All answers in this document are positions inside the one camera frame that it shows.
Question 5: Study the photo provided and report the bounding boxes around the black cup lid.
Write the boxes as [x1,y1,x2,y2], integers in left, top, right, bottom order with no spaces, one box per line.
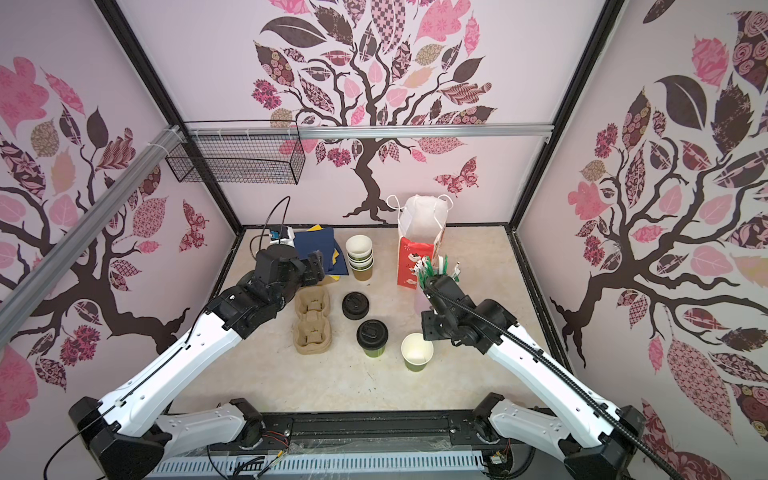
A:
[356,319,389,346]

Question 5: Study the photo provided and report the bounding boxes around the green paper coffee cup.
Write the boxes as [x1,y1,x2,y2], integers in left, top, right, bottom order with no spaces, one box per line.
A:
[360,341,386,358]

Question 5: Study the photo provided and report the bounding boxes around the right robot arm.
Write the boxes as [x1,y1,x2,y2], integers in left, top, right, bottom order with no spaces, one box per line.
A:
[421,275,681,479]

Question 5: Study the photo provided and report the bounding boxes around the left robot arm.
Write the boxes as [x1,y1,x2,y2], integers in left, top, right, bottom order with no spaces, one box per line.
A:
[69,242,325,479]

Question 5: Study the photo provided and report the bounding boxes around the blue napkin stack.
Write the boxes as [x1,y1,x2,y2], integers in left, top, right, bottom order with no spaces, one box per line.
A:
[293,228,349,276]

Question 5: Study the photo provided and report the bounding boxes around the green white straw packets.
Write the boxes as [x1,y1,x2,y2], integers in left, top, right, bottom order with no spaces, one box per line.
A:
[413,255,461,290]

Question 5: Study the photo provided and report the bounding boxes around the pulp cup carrier tray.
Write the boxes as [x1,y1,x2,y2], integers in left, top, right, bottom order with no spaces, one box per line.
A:
[292,286,332,355]

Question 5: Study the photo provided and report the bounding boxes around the stack of paper cups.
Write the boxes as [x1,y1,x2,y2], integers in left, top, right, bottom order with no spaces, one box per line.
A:
[345,234,374,282]

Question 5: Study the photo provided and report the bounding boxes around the stack of black lids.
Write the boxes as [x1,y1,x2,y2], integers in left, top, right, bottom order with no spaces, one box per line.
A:
[341,292,370,320]

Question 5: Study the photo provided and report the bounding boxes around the red white paper bag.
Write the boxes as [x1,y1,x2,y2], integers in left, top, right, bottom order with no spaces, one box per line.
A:
[385,194,454,289]

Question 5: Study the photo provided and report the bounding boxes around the black wire basket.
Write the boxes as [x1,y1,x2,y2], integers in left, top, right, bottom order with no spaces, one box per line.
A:
[165,120,307,185]

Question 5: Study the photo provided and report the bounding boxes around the white cable duct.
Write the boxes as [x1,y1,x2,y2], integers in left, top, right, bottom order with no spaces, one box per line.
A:
[148,451,485,479]

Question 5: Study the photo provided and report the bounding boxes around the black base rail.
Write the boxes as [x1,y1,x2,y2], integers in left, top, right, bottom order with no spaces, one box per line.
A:
[113,407,631,480]

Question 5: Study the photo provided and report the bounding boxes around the aluminium frame bar back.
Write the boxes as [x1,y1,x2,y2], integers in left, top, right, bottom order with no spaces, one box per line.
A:
[188,123,554,140]

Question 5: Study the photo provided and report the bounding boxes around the aluminium frame bar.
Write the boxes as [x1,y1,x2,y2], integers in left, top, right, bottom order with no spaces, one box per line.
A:
[0,125,184,349]
[188,123,554,140]

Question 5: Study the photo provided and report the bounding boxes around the aluminium frame bar left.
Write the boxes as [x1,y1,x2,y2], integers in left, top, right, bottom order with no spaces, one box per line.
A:
[0,125,184,349]

